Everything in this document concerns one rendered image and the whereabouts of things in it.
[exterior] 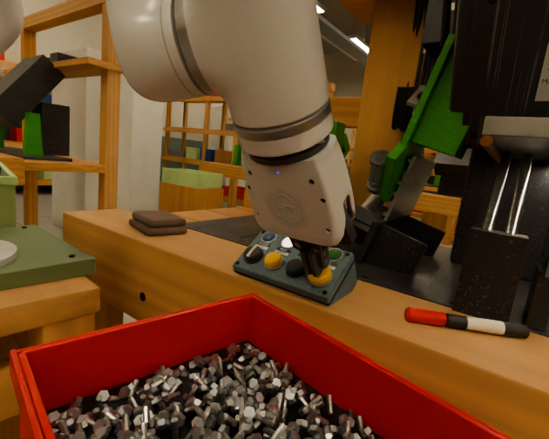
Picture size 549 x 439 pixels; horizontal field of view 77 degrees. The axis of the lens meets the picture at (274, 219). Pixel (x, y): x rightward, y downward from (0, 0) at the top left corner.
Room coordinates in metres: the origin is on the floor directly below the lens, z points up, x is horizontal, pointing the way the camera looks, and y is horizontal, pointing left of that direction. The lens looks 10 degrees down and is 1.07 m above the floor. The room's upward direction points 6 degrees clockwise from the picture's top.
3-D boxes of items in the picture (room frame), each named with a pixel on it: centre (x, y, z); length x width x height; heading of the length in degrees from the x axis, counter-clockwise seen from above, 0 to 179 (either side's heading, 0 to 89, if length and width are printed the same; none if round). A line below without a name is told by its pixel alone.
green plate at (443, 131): (0.60, -0.26, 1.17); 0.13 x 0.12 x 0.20; 56
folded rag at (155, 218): (0.67, 0.23, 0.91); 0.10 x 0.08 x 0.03; 43
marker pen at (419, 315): (0.37, -0.23, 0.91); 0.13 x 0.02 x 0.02; 84
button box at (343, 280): (0.46, -0.04, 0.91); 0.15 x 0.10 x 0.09; 56
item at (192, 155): (6.83, 1.37, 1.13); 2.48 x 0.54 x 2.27; 54
